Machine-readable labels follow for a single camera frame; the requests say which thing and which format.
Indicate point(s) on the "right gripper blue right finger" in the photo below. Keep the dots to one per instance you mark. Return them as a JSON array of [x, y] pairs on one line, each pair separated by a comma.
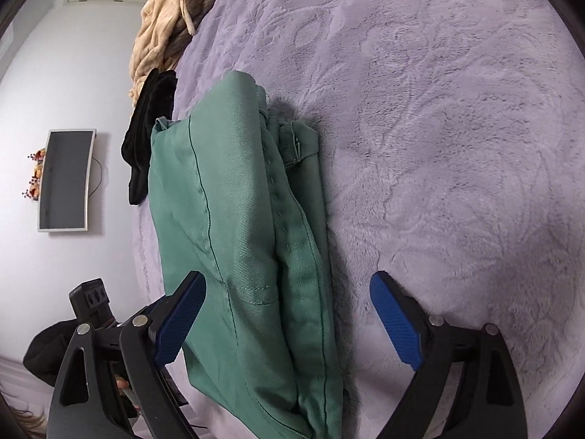
[[421, 341]]

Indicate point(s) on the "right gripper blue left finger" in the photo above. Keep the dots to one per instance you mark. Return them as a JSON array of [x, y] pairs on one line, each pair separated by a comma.
[[151, 340]]

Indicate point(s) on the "green button-up shirt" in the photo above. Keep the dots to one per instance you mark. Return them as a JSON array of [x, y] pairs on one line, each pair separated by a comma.
[[235, 194]]

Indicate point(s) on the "black sleeve forearm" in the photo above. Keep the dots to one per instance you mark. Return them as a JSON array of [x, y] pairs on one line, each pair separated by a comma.
[[47, 350]]

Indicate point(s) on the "operator left hand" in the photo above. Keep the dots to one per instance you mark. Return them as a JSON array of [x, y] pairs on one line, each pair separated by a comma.
[[122, 384]]

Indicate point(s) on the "orange flower decoration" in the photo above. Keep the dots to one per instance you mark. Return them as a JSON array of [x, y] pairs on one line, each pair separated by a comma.
[[34, 187]]

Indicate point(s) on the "black folded garment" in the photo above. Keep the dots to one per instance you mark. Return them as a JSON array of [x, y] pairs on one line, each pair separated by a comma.
[[156, 99]]

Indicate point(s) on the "lavender plush bed blanket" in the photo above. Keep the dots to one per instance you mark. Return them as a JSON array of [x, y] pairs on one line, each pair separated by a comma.
[[452, 157]]

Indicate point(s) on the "beige knitted sweater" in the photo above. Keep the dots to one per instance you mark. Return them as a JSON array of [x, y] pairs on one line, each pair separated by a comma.
[[158, 20]]

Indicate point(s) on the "wall-mounted dark monitor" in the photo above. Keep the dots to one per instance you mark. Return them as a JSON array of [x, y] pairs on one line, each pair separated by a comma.
[[64, 186]]

